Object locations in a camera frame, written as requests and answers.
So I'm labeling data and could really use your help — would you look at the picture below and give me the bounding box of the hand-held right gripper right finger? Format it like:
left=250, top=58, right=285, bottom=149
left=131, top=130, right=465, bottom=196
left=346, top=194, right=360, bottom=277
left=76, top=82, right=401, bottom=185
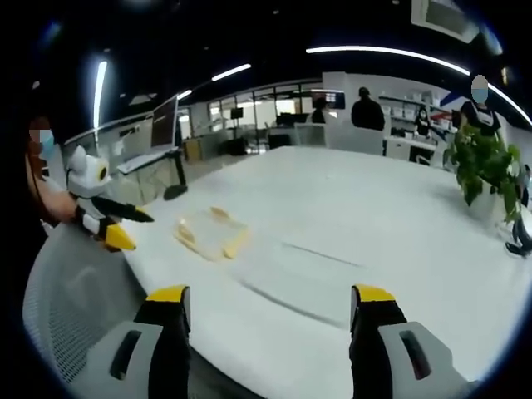
left=348, top=284, right=470, bottom=399

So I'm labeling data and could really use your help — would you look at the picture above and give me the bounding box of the green potted plant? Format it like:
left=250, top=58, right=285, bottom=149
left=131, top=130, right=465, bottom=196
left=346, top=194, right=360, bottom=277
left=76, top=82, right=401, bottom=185
left=443, top=123, right=524, bottom=224

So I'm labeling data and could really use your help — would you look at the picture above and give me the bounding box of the beige plastic buckle part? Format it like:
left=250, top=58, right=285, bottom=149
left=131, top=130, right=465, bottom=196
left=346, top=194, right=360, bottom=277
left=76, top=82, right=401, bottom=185
left=209, top=205, right=232, bottom=224
left=221, top=230, right=251, bottom=261

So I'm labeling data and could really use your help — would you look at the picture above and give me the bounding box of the straight ceiling light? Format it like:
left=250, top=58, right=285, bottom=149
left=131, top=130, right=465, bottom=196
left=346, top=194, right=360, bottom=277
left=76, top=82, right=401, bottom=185
left=91, top=60, right=108, bottom=130
left=210, top=62, right=253, bottom=82

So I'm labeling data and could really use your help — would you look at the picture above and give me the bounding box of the white wall shelf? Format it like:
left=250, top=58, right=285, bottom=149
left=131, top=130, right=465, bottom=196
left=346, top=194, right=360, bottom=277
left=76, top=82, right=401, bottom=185
left=378, top=94, right=455, bottom=131

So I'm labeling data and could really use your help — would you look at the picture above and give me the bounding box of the white mesh office chair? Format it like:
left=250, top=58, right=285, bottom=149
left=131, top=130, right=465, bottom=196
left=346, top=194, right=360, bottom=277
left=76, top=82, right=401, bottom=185
left=22, top=223, right=147, bottom=394

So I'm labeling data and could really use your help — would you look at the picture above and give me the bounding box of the ceiling air vent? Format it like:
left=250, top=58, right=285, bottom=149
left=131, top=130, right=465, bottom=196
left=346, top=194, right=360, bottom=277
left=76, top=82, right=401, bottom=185
left=410, top=0, right=480, bottom=43

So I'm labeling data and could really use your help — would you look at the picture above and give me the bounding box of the person's dark-clothed torso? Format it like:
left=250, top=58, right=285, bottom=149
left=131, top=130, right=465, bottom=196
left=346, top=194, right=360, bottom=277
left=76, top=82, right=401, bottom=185
left=0, top=114, right=57, bottom=259

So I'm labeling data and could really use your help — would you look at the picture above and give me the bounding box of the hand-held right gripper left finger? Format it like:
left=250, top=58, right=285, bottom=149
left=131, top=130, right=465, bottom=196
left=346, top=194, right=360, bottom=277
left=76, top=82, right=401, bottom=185
left=72, top=284, right=192, bottom=399

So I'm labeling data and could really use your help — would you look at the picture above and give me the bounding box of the black monitor stand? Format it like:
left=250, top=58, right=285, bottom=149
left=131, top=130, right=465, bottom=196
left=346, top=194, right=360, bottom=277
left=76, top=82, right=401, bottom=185
left=163, top=148, right=189, bottom=202

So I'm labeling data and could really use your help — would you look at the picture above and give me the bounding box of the white keyboard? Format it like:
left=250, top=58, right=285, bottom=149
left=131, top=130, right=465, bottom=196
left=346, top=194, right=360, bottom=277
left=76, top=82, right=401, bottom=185
left=116, top=148, right=168, bottom=174

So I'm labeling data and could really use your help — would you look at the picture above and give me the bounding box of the clear plastic bag with bananas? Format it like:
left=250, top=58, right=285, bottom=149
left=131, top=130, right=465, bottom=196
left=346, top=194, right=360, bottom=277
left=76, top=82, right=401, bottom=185
left=173, top=205, right=251, bottom=263

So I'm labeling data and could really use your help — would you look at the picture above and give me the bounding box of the white plant pot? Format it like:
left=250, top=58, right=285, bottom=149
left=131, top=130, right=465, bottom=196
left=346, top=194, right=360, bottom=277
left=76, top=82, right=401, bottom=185
left=468, top=185, right=513, bottom=228

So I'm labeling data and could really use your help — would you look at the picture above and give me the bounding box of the computer monitor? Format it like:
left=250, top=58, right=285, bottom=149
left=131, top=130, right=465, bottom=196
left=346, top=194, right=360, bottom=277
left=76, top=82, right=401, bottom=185
left=150, top=94, right=180, bottom=150

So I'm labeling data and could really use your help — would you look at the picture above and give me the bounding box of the long curved ceiling light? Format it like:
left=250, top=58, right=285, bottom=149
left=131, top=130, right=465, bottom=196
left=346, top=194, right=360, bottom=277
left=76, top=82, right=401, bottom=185
left=305, top=44, right=532, bottom=128

